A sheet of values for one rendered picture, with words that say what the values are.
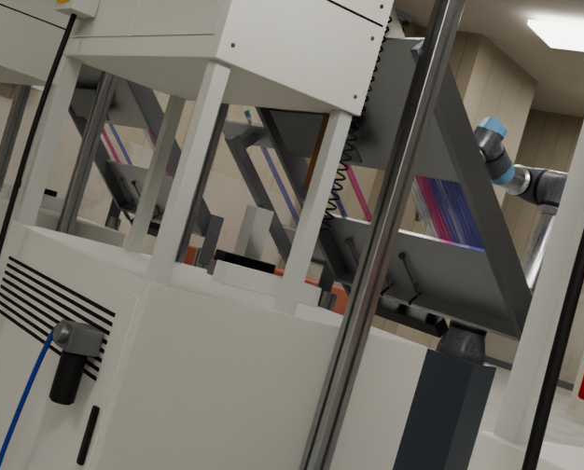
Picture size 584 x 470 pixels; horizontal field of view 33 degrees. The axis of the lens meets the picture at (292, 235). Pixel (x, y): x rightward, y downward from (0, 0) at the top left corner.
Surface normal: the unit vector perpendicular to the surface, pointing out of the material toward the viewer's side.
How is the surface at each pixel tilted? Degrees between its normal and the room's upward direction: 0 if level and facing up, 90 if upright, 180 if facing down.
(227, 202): 90
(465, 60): 90
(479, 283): 138
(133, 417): 90
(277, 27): 90
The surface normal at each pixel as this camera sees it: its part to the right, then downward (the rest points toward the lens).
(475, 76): 0.79, 0.22
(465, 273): -0.73, 0.55
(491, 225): 0.55, 0.16
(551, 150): -0.55, -0.17
